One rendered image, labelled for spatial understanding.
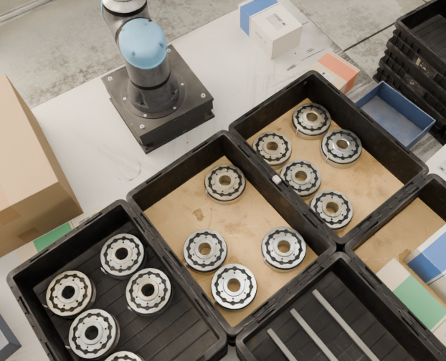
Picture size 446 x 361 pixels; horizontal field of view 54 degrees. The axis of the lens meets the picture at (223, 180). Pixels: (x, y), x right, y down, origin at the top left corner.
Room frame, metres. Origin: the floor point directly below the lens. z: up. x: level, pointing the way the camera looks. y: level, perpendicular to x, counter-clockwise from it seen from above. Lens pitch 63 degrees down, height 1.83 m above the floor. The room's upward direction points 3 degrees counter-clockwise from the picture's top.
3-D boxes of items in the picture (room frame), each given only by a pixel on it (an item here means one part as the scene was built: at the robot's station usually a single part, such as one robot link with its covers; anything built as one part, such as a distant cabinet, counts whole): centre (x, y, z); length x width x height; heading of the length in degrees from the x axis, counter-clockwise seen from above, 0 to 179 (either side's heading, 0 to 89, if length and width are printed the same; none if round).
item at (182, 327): (0.19, 0.24, 0.87); 0.40 x 0.30 x 0.11; 35
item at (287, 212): (0.36, 0.00, 0.87); 0.40 x 0.30 x 0.11; 35
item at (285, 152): (0.58, -0.13, 0.86); 0.10 x 0.10 x 0.01
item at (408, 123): (0.73, -0.51, 0.74); 0.20 x 0.15 x 0.07; 37
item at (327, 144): (0.58, -0.31, 0.86); 0.10 x 0.10 x 0.01
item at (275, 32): (1.14, -0.19, 0.75); 0.20 x 0.12 x 0.09; 30
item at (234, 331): (0.36, 0.00, 0.92); 0.40 x 0.30 x 0.02; 35
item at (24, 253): (0.41, 0.43, 0.73); 0.24 x 0.06 x 0.06; 119
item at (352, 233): (0.53, -0.25, 0.92); 0.40 x 0.30 x 0.02; 35
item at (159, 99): (0.83, 0.19, 0.85); 0.15 x 0.15 x 0.10
